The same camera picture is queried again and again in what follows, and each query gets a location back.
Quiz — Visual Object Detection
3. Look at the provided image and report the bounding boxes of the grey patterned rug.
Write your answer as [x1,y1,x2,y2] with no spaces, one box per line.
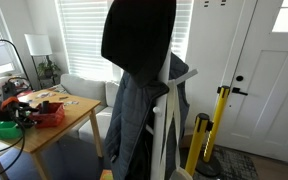
[180,144,260,180]

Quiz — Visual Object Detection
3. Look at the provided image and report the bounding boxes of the grey puffer jacket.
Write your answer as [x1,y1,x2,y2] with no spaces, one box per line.
[103,53,190,180]

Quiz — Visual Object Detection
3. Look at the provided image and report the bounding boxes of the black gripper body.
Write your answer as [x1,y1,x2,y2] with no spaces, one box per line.
[0,99,28,124]

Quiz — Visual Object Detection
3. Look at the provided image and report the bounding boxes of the green plastic bin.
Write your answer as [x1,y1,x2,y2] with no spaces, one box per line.
[0,120,23,140]

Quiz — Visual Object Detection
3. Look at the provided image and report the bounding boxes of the black cylinder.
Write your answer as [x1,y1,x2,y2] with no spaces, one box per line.
[41,100,51,114]

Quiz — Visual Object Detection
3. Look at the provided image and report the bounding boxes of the orange leaflet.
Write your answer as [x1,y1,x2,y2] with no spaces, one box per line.
[99,169,114,180]

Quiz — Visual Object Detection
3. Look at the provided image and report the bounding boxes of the small picture cards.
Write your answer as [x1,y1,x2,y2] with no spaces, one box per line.
[63,99,80,106]

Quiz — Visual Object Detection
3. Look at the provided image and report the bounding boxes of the yellow stanchion post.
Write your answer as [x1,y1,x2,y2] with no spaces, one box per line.
[184,113,214,178]
[195,85,232,178]

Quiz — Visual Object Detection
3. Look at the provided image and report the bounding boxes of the white coat rack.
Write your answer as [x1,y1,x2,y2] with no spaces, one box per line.
[145,49,199,180]

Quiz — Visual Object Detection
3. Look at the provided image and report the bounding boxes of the black hooded garment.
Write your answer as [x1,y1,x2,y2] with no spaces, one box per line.
[100,0,177,88]

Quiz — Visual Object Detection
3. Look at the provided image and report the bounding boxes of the green potted plant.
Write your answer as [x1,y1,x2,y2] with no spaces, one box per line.
[36,58,62,79]

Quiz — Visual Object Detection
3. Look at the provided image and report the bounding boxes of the white front door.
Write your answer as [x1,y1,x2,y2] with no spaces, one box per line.
[213,0,288,164]

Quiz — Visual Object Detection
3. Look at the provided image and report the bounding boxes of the light wooden table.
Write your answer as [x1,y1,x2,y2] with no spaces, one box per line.
[0,88,104,180]

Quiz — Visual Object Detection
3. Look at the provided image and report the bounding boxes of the black door handle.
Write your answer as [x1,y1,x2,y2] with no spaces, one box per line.
[232,87,249,97]

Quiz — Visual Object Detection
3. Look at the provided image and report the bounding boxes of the red woven basket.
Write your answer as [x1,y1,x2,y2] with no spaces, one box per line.
[28,101,66,129]

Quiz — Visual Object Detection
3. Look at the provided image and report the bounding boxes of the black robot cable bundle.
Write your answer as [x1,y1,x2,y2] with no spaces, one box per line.
[0,76,35,180]

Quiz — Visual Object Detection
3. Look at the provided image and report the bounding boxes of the white table lamp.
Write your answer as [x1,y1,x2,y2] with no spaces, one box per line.
[24,33,53,57]

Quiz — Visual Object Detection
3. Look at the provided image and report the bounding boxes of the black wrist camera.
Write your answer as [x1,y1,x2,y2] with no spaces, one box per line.
[1,80,19,101]

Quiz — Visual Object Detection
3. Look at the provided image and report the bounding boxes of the cream tote bag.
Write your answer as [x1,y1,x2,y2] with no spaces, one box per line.
[158,79,194,180]

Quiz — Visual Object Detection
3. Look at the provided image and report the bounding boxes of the light grey sofa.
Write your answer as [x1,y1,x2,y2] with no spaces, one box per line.
[59,73,122,144]

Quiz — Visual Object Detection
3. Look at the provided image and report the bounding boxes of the red book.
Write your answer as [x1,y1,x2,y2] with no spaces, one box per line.
[17,89,34,98]

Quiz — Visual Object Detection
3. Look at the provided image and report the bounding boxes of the colourful card pile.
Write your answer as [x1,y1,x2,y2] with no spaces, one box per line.
[35,91,57,100]

